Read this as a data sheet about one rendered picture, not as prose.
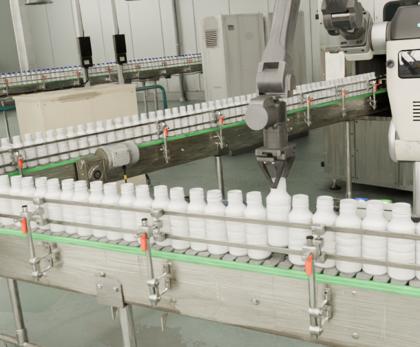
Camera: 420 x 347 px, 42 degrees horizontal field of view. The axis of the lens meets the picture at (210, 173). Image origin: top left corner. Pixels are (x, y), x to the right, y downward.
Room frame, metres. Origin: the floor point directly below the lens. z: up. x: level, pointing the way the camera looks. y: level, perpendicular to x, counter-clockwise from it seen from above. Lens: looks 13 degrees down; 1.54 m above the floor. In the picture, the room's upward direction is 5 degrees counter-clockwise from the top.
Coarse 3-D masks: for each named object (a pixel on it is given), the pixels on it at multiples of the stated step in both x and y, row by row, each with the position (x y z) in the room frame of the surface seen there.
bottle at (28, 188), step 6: (24, 180) 1.70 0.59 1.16; (30, 180) 1.71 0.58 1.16; (24, 186) 1.70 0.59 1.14; (30, 186) 1.70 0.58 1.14; (24, 192) 1.69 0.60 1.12; (30, 192) 1.69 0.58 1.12; (24, 204) 1.69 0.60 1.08; (30, 204) 1.69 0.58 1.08; (30, 210) 1.69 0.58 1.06; (36, 216) 1.70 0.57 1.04; (30, 222) 1.69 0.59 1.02; (36, 228) 1.70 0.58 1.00
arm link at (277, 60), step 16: (288, 0) 1.33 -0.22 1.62; (288, 16) 1.31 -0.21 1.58; (272, 32) 1.31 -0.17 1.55; (288, 32) 1.31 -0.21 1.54; (272, 48) 1.29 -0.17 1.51; (288, 48) 1.29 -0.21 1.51; (272, 64) 1.29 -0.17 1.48; (288, 64) 1.28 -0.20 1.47; (256, 80) 1.28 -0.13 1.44; (272, 80) 1.26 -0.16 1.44
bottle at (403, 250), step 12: (396, 204) 1.13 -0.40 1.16; (408, 204) 1.12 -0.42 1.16; (396, 216) 1.10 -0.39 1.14; (408, 216) 1.10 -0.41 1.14; (396, 228) 1.10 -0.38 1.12; (408, 228) 1.09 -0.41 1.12; (396, 240) 1.09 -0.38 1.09; (408, 240) 1.09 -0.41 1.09; (396, 252) 1.09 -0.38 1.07; (408, 252) 1.09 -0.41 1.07; (396, 276) 1.09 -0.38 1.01; (408, 276) 1.09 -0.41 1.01
